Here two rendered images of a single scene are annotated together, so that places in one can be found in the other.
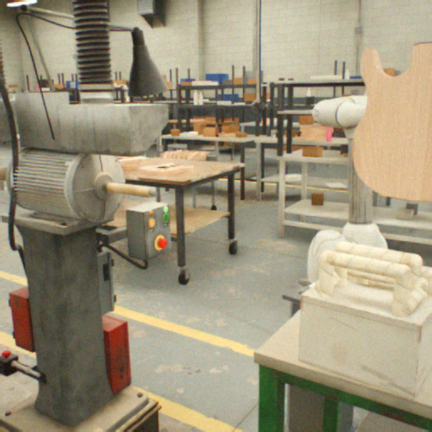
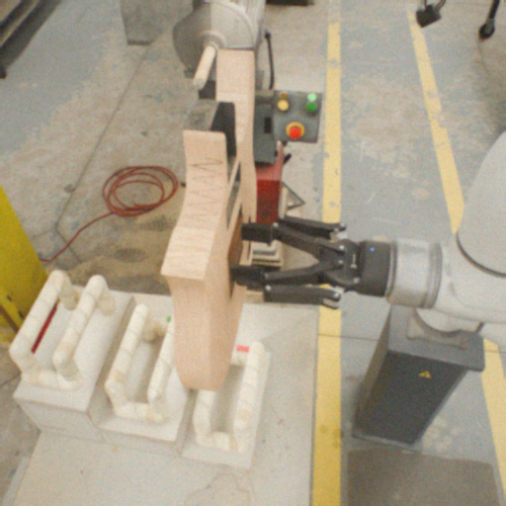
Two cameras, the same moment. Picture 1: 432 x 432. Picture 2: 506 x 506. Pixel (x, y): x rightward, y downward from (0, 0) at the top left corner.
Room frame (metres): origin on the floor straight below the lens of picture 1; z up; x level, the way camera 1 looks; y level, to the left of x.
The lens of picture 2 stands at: (1.12, -0.96, 1.98)
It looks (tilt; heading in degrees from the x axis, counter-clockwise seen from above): 49 degrees down; 64
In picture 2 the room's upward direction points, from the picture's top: straight up
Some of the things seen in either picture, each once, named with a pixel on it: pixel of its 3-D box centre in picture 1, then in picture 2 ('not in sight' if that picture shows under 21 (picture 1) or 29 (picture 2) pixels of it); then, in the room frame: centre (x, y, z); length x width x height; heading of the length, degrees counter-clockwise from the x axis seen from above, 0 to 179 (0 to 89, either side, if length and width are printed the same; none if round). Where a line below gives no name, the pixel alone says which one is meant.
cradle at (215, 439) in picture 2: not in sight; (221, 440); (1.22, -0.61, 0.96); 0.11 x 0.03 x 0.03; 145
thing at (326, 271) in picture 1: (326, 277); (65, 291); (1.04, -0.25, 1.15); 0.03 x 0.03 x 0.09
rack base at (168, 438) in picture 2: not in sight; (158, 381); (1.15, -0.44, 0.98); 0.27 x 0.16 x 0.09; 55
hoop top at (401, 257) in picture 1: (376, 254); (80, 318); (1.06, -0.36, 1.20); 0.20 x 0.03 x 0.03; 53
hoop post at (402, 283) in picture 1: (401, 294); (28, 363); (0.94, -0.38, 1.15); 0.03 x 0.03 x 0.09
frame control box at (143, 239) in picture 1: (132, 236); (290, 106); (1.91, 0.35, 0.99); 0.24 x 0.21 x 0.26; 57
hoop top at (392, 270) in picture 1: (363, 264); (40, 311); (0.99, -0.32, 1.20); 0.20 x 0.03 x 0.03; 53
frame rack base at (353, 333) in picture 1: (365, 332); (87, 362); (1.03, -0.34, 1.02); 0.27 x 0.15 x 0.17; 55
